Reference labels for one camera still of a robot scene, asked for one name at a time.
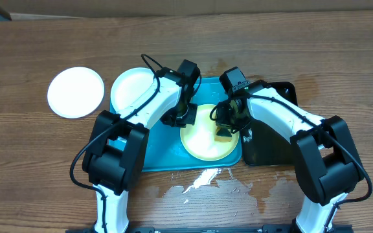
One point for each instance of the large white plate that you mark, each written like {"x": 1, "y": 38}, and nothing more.
{"x": 75, "y": 92}

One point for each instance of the yellow green sponge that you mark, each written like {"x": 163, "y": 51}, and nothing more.
{"x": 222, "y": 135}

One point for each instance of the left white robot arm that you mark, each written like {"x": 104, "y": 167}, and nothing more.
{"x": 115, "y": 154}

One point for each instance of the black plastic tray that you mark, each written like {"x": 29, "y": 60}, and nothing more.
{"x": 261, "y": 145}

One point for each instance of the yellow plate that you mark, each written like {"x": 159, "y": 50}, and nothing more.
{"x": 201, "y": 139}

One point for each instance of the small white stained plate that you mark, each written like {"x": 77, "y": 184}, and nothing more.
{"x": 132, "y": 88}

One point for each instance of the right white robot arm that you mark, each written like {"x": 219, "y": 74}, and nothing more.
{"x": 326, "y": 161}

